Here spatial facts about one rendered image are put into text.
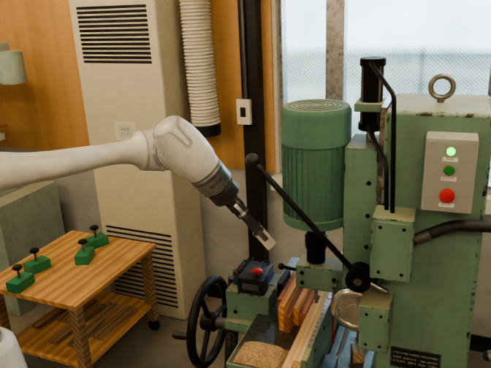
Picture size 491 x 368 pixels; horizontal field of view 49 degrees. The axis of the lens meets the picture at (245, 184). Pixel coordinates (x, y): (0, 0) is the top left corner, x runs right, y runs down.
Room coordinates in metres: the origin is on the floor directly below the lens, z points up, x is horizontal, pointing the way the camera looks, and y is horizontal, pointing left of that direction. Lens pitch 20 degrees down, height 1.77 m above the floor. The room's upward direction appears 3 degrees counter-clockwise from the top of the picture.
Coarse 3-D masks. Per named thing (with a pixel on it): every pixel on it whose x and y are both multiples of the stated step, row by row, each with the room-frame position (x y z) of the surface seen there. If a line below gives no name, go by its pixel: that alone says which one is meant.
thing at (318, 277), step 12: (300, 264) 1.30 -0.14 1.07; (312, 264) 1.29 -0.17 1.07; (324, 264) 1.29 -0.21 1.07; (336, 264) 1.29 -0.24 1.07; (300, 276) 1.29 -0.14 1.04; (312, 276) 1.28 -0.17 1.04; (324, 276) 1.26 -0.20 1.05; (336, 276) 1.25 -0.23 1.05; (312, 288) 1.28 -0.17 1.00; (324, 288) 1.26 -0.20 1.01; (336, 288) 1.25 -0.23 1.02
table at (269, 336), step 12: (288, 264) 1.61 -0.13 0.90; (276, 312) 1.33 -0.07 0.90; (228, 324) 1.34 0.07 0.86; (240, 324) 1.32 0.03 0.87; (252, 324) 1.27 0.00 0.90; (264, 324) 1.27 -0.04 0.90; (276, 324) 1.27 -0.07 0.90; (252, 336) 1.22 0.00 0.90; (264, 336) 1.22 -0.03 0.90; (276, 336) 1.21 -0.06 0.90; (288, 336) 1.21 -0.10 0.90; (324, 336) 1.21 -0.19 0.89; (288, 348) 1.16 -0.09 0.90; (324, 348) 1.21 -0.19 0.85; (228, 360) 1.12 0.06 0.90
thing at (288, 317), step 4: (300, 288) 1.37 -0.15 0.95; (300, 292) 1.35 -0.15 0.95; (296, 296) 1.33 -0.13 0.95; (292, 300) 1.31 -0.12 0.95; (296, 300) 1.31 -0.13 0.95; (292, 304) 1.29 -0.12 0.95; (288, 308) 1.27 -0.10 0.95; (292, 308) 1.27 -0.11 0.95; (288, 312) 1.25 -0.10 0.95; (292, 312) 1.25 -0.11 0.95; (284, 316) 1.23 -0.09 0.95; (288, 316) 1.23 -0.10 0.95; (292, 316) 1.25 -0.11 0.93; (284, 320) 1.23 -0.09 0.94; (288, 320) 1.23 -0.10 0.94; (292, 320) 1.25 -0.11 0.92; (284, 324) 1.23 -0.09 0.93; (288, 324) 1.23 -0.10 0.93; (292, 324) 1.25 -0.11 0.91; (284, 328) 1.23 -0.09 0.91; (288, 328) 1.23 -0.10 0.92; (288, 332) 1.23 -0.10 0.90
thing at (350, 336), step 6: (348, 330) 1.37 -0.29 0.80; (348, 336) 1.34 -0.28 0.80; (354, 336) 1.34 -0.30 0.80; (342, 342) 1.31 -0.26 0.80; (348, 342) 1.31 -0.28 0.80; (354, 342) 1.30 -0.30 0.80; (330, 348) 1.28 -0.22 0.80; (342, 348) 1.28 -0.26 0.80; (348, 348) 1.28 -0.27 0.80; (342, 354) 1.25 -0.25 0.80; (348, 354) 1.25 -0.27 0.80; (366, 354) 1.25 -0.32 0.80; (372, 354) 1.25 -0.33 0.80; (342, 360) 1.23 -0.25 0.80; (348, 360) 1.23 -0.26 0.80; (366, 360) 1.22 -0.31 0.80; (372, 360) 1.22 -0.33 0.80; (342, 366) 1.21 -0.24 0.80; (348, 366) 1.20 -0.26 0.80; (354, 366) 1.20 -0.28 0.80; (360, 366) 1.20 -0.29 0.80; (366, 366) 1.20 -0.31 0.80; (372, 366) 1.20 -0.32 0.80
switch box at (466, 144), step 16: (432, 144) 1.05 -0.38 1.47; (448, 144) 1.03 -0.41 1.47; (464, 144) 1.02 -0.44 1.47; (432, 160) 1.04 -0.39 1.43; (464, 160) 1.02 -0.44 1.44; (432, 176) 1.04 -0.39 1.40; (448, 176) 1.03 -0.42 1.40; (464, 176) 1.02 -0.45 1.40; (432, 192) 1.04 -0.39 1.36; (464, 192) 1.02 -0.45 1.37; (432, 208) 1.04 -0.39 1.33; (448, 208) 1.03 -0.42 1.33; (464, 208) 1.02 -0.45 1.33
